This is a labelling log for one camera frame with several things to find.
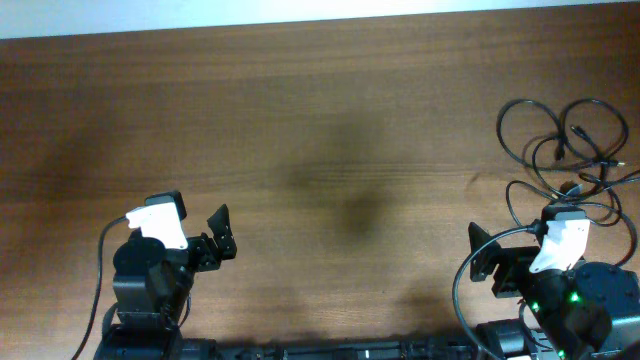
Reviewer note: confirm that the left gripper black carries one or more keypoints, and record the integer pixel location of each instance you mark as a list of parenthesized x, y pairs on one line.
[(219, 225)]

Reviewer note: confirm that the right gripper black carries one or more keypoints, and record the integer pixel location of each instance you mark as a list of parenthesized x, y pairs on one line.
[(514, 261)]

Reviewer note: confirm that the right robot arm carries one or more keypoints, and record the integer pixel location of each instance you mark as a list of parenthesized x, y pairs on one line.
[(586, 310)]

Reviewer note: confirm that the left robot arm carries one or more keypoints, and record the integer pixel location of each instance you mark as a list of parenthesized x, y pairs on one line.
[(155, 271)]

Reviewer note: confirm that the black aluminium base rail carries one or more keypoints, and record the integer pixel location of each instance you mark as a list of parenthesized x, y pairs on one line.
[(400, 347)]

